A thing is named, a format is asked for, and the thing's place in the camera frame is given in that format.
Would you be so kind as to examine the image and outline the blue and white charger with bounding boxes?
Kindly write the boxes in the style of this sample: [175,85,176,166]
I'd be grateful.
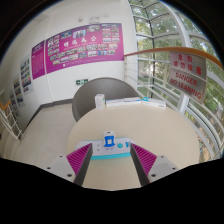
[102,130,116,148]

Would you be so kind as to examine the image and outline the large magenta wall poster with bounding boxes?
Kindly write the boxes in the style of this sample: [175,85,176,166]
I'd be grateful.
[44,22,125,75]

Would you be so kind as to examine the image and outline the green exit sign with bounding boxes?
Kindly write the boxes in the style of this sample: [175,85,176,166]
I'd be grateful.
[75,78,89,86]

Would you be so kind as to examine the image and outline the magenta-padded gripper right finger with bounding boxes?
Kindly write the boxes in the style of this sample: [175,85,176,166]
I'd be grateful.
[129,143,179,187]

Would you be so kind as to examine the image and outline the flat white and teal box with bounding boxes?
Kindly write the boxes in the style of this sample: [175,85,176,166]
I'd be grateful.
[141,97,167,110]

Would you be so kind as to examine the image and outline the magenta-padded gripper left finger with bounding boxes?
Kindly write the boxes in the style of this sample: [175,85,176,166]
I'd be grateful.
[44,143,94,187]

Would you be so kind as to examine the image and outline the small upright white box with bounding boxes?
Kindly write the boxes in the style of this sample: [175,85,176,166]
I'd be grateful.
[94,93,106,110]

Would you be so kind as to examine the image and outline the white stair railing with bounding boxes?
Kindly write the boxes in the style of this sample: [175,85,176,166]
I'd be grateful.
[0,99,24,143]

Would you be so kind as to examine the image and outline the grey round-backed chair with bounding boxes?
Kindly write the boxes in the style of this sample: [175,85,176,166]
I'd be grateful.
[71,77,139,123]

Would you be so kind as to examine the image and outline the white and teal power strip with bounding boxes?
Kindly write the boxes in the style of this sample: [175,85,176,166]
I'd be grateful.
[75,137,133,160]

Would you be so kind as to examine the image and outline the silver warning sign, red letters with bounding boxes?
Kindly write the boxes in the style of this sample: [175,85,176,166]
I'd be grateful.
[168,50,208,104]

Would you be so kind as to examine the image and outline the white photo notice board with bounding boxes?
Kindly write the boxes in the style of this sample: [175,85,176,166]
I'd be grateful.
[19,54,34,94]
[12,73,26,108]

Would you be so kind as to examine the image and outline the narrow magenta wall poster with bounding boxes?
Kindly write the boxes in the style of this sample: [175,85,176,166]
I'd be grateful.
[31,40,47,80]

